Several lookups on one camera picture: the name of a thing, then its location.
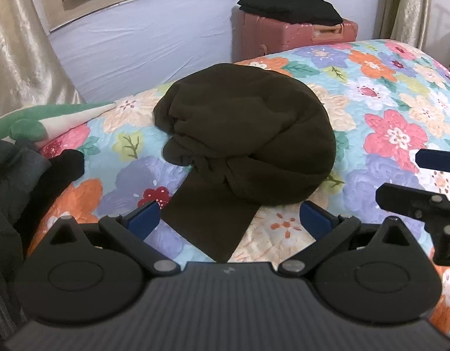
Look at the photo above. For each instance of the dark brown garment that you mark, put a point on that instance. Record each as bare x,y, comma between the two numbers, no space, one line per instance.
247,131

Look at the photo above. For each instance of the pale blue wall sheet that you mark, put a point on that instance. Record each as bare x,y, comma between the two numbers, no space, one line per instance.
137,47

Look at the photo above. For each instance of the pink suitcase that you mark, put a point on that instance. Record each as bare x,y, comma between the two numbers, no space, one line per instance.
283,40

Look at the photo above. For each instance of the dark grey clothing pile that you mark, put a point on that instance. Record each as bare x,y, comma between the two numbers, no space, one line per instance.
13,182

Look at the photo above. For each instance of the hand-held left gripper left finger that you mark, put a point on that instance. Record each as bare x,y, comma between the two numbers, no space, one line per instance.
144,218

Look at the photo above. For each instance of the black cloth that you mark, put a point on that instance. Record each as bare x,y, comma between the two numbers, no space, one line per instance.
64,170

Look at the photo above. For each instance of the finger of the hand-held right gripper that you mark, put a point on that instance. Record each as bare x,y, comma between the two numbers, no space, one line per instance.
435,161
404,197

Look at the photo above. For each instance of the folded black clothes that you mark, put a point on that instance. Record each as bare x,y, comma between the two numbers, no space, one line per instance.
291,5

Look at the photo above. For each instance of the floral quilted bedspread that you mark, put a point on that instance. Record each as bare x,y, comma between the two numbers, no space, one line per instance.
386,91

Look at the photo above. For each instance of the beige satin curtain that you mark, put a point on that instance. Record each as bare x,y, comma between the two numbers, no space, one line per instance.
16,51
409,3

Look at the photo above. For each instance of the green plush toy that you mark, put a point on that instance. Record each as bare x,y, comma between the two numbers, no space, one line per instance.
31,126

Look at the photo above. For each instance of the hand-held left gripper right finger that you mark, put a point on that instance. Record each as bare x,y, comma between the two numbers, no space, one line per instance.
314,219

